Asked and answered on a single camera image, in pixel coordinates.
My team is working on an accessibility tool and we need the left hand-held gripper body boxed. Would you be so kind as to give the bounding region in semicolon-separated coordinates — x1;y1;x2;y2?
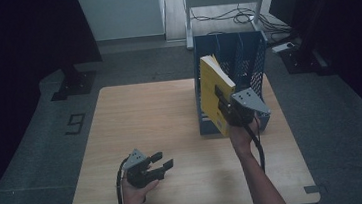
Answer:
120;146;161;191

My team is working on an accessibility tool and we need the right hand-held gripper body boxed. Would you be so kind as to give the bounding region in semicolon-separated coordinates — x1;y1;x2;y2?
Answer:
217;85;274;129

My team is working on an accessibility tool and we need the yellow book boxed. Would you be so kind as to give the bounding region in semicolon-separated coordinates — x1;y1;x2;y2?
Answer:
196;52;242;140

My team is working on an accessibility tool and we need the blue file rack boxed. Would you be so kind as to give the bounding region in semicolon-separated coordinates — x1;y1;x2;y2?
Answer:
190;29;276;138

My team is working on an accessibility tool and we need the person's left hand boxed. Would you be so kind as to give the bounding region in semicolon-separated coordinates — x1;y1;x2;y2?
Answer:
119;173;163;204

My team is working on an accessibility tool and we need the person's right hand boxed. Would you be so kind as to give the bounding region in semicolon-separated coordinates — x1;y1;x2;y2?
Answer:
226;116;264;158

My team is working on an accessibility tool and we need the white power strip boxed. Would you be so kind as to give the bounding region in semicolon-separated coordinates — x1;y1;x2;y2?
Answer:
271;41;297;55

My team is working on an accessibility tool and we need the black stand base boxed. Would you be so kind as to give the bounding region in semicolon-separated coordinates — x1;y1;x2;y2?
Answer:
277;33;335;80
47;61;99;102

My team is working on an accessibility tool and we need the grey tape piece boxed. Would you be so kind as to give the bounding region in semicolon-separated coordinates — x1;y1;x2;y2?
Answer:
303;183;328;196

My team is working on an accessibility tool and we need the white cabinet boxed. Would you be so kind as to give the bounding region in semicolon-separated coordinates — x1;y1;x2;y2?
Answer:
75;0;169;49

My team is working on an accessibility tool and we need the dark curtain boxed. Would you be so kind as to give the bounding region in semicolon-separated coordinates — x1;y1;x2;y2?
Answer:
268;0;362;146
0;0;117;204

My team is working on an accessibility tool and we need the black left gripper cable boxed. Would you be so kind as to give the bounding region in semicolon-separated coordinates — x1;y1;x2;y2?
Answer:
112;156;137;204

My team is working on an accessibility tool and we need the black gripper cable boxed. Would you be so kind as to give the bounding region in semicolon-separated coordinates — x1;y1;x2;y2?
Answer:
243;121;267;176
112;156;137;204

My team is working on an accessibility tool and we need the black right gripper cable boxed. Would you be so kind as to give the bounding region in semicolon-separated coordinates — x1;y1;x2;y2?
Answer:
243;121;267;176

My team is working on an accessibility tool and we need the tangle of floor cables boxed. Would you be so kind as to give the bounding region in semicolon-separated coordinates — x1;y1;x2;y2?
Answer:
189;0;297;46

